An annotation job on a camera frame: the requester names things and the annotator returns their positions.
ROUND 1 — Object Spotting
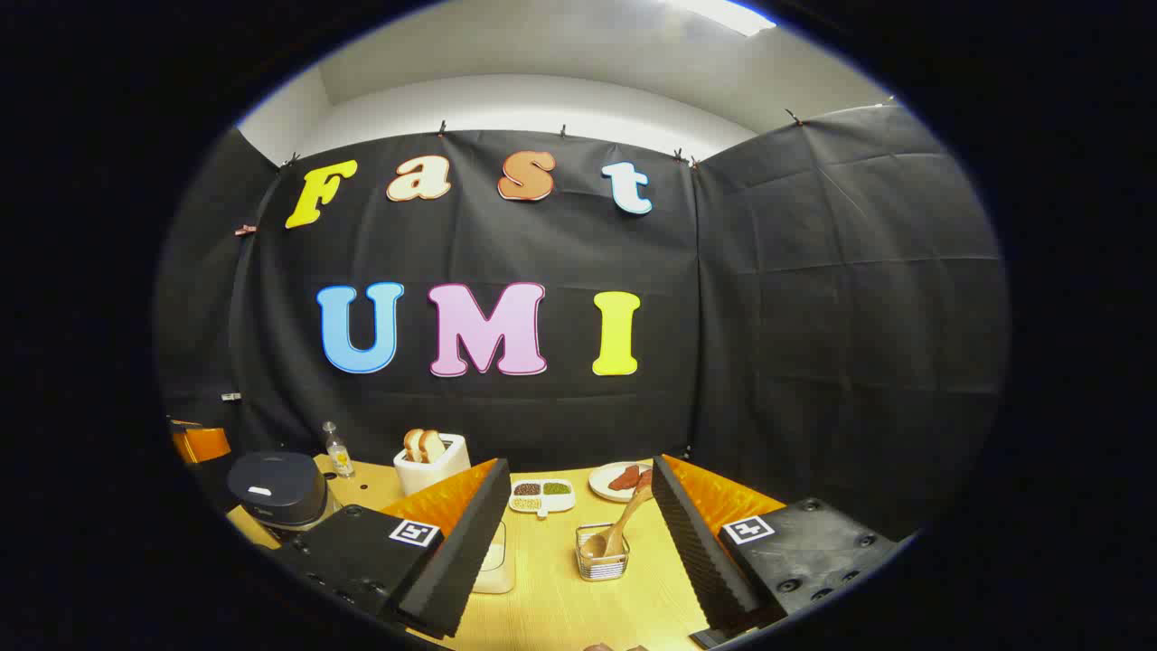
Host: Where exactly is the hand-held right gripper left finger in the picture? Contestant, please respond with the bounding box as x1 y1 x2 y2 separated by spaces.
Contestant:
271 458 513 639

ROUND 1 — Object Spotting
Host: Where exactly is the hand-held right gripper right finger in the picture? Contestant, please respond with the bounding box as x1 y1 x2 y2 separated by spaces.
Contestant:
651 454 905 650

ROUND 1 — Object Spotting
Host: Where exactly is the wooden spoon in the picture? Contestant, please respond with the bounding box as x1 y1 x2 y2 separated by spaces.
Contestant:
580 485 654 560

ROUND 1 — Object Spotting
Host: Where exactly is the dark grey rice cooker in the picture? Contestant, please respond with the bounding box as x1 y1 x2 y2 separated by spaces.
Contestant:
226 451 332 536

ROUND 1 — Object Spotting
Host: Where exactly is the clear wire chopstick holder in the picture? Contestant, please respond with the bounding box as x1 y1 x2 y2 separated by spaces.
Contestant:
576 523 631 581

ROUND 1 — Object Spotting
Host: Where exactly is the clear glass dish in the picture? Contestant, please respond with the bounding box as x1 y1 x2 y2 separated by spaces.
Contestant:
470 520 517 595

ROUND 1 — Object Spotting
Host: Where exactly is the white toaster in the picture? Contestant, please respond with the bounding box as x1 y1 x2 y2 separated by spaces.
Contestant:
393 434 473 496

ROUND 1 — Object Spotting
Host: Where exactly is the white divided dish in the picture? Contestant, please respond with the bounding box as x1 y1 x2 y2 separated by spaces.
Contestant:
508 478 577 518

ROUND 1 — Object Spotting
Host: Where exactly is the white round plate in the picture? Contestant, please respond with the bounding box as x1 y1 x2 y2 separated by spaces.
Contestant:
588 461 654 503

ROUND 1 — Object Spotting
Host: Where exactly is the small clear bottle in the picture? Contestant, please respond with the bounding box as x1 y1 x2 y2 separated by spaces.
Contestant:
323 421 355 478

